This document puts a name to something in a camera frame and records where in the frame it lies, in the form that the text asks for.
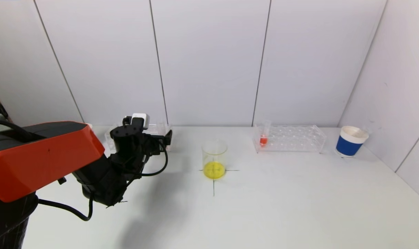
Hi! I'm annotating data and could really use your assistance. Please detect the clear glass beaker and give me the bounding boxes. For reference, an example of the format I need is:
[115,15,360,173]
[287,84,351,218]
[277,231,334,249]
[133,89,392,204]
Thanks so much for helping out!
[201,138,228,179]

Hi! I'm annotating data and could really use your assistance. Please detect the clear acrylic test tube rack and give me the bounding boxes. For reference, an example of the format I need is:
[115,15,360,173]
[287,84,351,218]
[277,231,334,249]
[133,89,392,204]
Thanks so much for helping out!
[105,123,173,153]
[253,125,326,154]

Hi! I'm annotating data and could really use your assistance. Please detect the blue white paper cup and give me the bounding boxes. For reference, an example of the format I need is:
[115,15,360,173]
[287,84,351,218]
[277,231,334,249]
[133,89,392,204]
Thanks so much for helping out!
[336,126,369,158]

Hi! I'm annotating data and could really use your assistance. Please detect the black looped camera cable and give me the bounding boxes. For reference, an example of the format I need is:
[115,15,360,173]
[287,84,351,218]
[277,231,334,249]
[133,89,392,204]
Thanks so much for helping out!
[140,142,169,177]

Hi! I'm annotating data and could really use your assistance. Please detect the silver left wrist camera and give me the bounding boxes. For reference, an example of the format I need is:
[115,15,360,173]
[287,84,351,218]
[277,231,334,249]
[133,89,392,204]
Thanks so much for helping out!
[123,113,150,130]

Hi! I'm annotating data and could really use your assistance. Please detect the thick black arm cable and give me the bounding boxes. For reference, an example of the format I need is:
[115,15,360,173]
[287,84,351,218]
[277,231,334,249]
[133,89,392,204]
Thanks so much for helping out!
[37,192,94,222]

